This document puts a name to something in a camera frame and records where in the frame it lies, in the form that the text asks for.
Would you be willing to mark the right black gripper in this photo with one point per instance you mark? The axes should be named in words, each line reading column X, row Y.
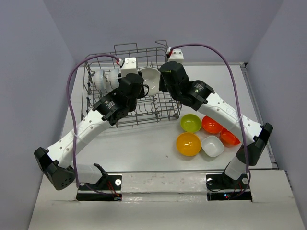
column 162, row 85

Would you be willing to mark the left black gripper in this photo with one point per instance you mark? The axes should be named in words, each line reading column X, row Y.
column 142, row 93

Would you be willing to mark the white round bowl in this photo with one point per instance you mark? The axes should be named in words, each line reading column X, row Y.
column 112, row 79
column 99, row 79
column 151, row 78

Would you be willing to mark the green plastic bowl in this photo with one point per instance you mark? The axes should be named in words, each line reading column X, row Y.
column 190, row 123

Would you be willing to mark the orange round plastic bowl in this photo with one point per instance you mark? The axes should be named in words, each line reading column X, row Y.
column 211, row 126

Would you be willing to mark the yellow plastic bowl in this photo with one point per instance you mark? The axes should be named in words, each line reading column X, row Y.
column 188, row 144

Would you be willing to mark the white square bowl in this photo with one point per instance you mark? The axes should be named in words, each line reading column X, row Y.
column 212, row 146

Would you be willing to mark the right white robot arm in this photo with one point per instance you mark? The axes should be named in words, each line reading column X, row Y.
column 201, row 97

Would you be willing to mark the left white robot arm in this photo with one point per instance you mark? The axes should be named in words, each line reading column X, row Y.
column 56, row 161

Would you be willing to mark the orange square plastic bowl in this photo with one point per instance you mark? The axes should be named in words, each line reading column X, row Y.
column 228, row 138

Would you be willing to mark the grey wire dish rack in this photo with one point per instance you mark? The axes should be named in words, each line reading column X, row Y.
column 150, row 109

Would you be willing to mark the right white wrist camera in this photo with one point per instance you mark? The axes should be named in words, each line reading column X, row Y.
column 175, row 55

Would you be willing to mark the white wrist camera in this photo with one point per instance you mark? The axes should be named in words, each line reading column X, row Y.
column 175, row 55
column 128, row 65

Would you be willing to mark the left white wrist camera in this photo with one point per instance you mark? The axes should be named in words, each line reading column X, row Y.
column 128, row 65

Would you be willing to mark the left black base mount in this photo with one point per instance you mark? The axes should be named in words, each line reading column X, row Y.
column 110, row 190

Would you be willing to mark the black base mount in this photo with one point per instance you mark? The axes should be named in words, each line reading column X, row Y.
column 110, row 190
column 221, row 188

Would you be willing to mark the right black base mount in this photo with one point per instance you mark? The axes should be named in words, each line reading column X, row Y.
column 221, row 188

